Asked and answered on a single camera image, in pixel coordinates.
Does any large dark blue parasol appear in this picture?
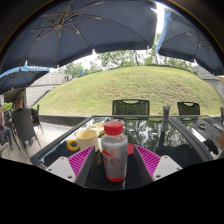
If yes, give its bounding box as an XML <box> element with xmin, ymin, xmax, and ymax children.
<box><xmin>0</xmin><ymin>0</ymin><xmax>158</xmax><ymax>73</ymax></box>

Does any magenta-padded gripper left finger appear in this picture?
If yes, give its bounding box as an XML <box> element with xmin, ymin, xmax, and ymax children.
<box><xmin>45</xmin><ymin>145</ymin><xmax>102</xmax><ymax>188</ymax></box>

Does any grey parasol pole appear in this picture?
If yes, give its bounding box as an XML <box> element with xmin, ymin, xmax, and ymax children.
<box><xmin>161</xmin><ymin>105</ymin><xmax>171</xmax><ymax>133</ymax></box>

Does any yellow foil snack packet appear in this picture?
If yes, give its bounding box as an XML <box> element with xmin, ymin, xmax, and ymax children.
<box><xmin>87</xmin><ymin>121</ymin><xmax>106</xmax><ymax>138</ymax></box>

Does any flat round red coaster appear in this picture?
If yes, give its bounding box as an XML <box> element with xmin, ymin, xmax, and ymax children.
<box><xmin>127</xmin><ymin>142</ymin><xmax>135</xmax><ymax>156</ymax></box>

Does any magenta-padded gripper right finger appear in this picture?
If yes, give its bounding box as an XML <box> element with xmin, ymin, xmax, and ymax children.
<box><xmin>132</xmin><ymin>144</ymin><xmax>184</xmax><ymax>186</ymax></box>

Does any red-capped drink bottle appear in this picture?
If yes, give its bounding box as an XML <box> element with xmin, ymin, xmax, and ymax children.
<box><xmin>100</xmin><ymin>120</ymin><xmax>129</xmax><ymax>183</ymax></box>

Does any dark wicker chair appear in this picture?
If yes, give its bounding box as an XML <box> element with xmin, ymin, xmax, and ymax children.
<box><xmin>31</xmin><ymin>104</ymin><xmax>45</xmax><ymax>135</ymax></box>
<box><xmin>11</xmin><ymin>107</ymin><xmax>42</xmax><ymax>148</ymax></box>

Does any black slatted table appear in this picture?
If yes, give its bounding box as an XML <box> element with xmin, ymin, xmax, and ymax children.
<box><xmin>168</xmin><ymin>114</ymin><xmax>224</xmax><ymax>160</ymax></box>

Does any cream mug with yellow handle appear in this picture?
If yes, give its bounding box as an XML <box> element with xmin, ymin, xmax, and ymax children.
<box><xmin>66</xmin><ymin>128</ymin><xmax>101</xmax><ymax>153</ymax></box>

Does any blue-edged dark parasol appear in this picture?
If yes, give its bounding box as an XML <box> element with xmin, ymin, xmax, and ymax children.
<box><xmin>0</xmin><ymin>63</ymin><xmax>51</xmax><ymax>96</ymax></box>

